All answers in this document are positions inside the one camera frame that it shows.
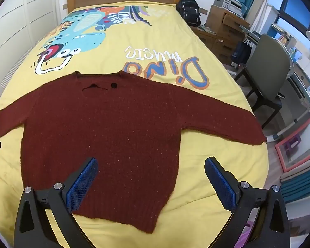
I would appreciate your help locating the teal folded curtain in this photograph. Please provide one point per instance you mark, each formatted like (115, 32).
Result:
(299, 186)

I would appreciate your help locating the dark hanging bag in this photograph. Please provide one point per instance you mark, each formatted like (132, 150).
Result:
(241, 54)

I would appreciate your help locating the yellow printed blanket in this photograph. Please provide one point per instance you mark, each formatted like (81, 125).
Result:
(170, 44)

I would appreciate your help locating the black backpack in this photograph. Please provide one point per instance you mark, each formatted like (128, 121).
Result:
(190, 10)

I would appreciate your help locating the pink framed board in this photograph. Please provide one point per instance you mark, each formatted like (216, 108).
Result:
(280, 149)

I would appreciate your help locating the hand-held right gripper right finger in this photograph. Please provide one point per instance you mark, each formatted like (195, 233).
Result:
(222, 183)

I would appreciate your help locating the grey printer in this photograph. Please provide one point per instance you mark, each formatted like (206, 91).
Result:
(228, 2)

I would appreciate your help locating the wooden dresser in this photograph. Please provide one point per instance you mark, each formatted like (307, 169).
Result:
(222, 31)

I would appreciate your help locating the window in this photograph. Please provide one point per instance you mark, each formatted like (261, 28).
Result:
(304, 13)

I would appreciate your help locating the grey-green chair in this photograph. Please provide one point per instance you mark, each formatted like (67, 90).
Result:
(268, 64)

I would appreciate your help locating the dark red knit sweater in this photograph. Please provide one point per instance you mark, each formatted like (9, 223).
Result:
(106, 134)

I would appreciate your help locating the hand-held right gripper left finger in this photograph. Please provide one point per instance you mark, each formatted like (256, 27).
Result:
(82, 183)

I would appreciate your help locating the purple stool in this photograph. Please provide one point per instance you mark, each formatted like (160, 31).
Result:
(292, 144)

